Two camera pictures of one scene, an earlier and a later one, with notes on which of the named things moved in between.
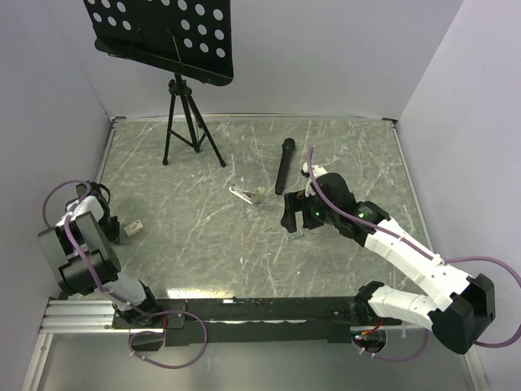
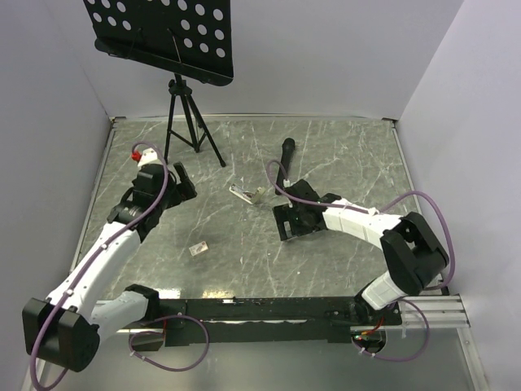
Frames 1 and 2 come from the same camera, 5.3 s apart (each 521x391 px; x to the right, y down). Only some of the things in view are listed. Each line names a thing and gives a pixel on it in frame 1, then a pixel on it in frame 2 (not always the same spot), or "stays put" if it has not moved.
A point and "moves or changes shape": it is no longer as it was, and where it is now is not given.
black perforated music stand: [190, 38] stays put
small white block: [133, 228] moves or changes shape
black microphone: [288, 146] stays put
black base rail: [262, 321] stays put
